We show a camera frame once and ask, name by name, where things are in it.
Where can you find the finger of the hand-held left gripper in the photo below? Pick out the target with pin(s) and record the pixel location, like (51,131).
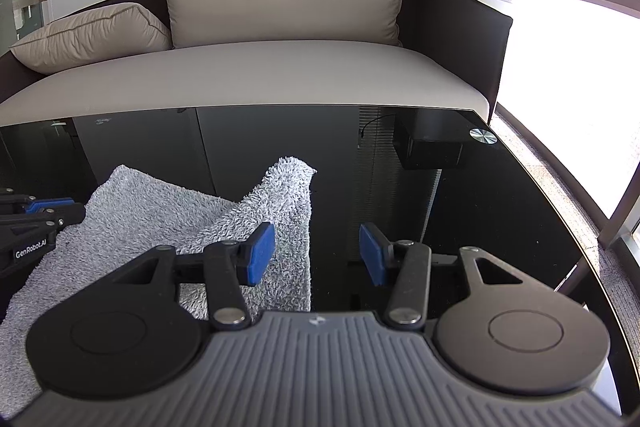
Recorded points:
(70,214)
(47,204)

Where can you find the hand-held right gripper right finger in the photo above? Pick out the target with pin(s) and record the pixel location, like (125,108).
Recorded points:
(372,257)

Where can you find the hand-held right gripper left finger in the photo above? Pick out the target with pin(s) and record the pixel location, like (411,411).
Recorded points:
(262,253)

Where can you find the grey towel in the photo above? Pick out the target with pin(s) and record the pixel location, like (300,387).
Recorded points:
(150,217)

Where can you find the round metal table cap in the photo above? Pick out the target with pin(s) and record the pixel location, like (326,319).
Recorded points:
(482,135)

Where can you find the small beige cushion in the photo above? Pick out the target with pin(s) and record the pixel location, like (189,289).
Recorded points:
(95,37)

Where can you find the brown and beige sofa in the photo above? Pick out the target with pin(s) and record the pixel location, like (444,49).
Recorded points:
(250,77)

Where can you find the metal table leg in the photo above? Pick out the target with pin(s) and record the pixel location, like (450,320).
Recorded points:
(574,276)

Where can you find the large beige back cushion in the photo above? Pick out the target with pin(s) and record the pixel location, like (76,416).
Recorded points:
(285,2)

